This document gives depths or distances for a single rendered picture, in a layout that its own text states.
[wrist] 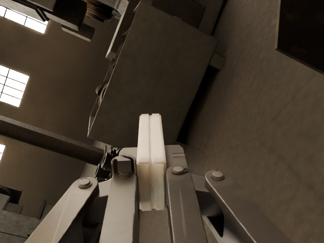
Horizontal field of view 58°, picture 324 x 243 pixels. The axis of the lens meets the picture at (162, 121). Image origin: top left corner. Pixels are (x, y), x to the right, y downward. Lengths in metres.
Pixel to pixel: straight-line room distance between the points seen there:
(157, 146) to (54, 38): 9.70
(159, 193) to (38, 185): 10.99
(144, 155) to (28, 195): 11.22
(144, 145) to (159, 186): 0.02
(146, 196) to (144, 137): 0.04
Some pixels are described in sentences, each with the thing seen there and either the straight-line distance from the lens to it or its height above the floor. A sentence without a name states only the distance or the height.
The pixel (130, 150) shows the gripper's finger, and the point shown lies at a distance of 0.18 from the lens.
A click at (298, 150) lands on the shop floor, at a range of 1.32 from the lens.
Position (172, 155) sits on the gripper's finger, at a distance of 0.17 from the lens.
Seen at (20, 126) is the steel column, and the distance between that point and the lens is 6.56.
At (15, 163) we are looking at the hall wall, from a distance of 10.94.
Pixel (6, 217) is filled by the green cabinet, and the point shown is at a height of 1.15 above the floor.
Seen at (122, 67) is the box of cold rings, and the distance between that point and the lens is 2.09.
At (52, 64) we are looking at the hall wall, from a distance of 9.89.
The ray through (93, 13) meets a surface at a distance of 4.48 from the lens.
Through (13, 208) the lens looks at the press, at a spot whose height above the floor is 1.40.
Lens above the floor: 0.87
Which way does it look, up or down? 16 degrees down
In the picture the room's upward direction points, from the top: 69 degrees counter-clockwise
